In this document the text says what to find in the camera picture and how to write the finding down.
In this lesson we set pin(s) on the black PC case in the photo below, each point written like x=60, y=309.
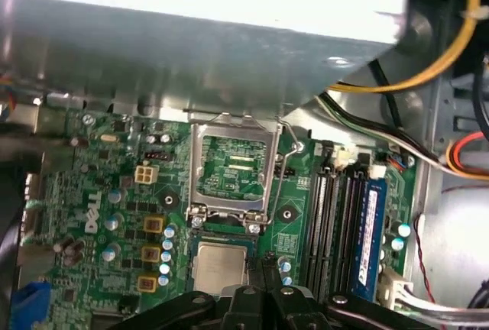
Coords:
x=458, y=230

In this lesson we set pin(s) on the metal socket cover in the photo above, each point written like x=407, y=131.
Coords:
x=196, y=165

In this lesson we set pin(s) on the metal locking lever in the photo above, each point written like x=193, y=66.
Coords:
x=282, y=183

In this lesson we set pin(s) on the blue RAM stick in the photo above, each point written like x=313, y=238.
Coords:
x=370, y=238

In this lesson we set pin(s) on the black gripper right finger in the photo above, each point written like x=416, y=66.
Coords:
x=294, y=307

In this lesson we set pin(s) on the silver CPU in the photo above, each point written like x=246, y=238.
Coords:
x=219, y=267

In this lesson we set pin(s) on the short blue expansion slot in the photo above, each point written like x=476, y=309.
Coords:
x=30, y=307

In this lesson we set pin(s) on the black RAM slot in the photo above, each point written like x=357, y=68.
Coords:
x=345, y=230
x=330, y=230
x=316, y=230

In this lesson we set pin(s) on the green motherboard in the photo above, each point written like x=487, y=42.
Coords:
x=114, y=154

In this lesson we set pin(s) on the white board connector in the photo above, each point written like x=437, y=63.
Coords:
x=393, y=288

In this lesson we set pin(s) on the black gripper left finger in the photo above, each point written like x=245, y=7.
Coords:
x=244, y=307

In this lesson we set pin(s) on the grey power supply unit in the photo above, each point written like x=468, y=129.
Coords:
x=153, y=59

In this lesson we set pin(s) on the CPU socket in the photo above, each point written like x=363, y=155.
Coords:
x=191, y=265

